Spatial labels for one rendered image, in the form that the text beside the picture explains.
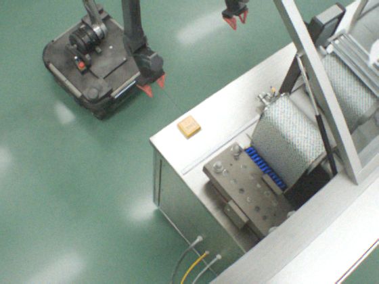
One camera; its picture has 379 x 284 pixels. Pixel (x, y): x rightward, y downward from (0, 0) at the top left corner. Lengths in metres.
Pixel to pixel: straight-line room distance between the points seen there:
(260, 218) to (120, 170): 1.31
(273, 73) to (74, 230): 1.44
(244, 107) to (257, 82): 0.15
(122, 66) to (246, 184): 1.39
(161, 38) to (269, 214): 1.88
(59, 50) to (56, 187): 0.86
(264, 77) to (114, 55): 1.12
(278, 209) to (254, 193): 0.11
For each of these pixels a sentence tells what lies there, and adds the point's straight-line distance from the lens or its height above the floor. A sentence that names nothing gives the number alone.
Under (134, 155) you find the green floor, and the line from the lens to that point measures 2.89.
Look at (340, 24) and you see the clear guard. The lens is 1.13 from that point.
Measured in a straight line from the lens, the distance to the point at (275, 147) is 1.69.
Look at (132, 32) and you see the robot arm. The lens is 1.65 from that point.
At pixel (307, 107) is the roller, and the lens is 1.73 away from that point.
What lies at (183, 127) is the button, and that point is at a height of 0.92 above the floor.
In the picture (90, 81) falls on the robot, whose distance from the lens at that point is 2.87.
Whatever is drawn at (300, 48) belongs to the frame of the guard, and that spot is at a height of 1.88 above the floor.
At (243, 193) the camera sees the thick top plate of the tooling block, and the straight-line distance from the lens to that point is 1.76.
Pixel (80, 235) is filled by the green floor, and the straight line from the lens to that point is 2.77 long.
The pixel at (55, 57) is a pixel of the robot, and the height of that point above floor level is 0.24.
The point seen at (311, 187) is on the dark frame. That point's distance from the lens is 1.83.
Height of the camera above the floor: 2.67
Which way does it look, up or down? 66 degrees down
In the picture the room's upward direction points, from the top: 11 degrees clockwise
